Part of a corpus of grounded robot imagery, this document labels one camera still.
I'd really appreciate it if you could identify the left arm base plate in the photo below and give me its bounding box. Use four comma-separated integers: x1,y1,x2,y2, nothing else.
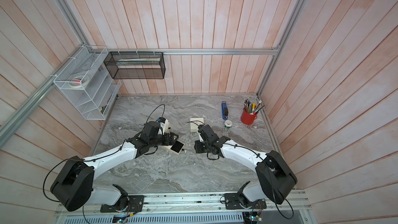
100,195,145,213

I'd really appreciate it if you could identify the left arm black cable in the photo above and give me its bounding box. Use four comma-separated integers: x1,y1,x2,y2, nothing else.
42,104,166,224

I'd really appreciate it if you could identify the white wire shelf rack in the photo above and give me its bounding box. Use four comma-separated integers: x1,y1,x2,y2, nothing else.
54,46,121,120

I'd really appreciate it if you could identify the aluminium frame horizontal bar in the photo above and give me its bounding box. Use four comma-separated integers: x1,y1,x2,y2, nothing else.
106,48,279,56

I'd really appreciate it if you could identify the blue stapler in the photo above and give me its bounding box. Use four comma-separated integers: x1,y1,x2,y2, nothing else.
221,101,229,120

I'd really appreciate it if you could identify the small tape roll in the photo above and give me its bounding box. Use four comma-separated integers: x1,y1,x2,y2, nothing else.
224,120,233,129

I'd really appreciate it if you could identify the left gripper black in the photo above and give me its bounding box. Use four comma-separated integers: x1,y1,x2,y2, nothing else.
149,132,179,148

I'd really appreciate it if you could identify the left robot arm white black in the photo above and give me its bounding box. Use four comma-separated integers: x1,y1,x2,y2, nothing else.
50,118,179,212

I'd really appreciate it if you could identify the pens bundle in cup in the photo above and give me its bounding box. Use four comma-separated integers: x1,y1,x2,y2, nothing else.
244,99,263,115

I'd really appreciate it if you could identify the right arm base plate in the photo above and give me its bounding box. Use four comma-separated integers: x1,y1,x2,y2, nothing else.
223,192,267,210

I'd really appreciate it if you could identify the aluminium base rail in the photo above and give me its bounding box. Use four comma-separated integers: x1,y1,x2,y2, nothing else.
54,189,313,217

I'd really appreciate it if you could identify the cream jewelry box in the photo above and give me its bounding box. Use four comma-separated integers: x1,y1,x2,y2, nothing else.
189,117,205,132
162,141,184,154

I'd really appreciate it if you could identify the tape roll in rack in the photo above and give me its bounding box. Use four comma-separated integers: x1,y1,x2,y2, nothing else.
67,75,90,89

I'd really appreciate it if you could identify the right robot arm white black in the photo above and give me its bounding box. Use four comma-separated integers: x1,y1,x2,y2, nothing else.
194,124,297,209

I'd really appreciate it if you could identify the black mesh basket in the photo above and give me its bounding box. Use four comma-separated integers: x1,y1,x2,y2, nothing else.
104,51,166,79

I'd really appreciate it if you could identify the red pen cup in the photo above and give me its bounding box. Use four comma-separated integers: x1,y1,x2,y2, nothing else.
240,108,258,125

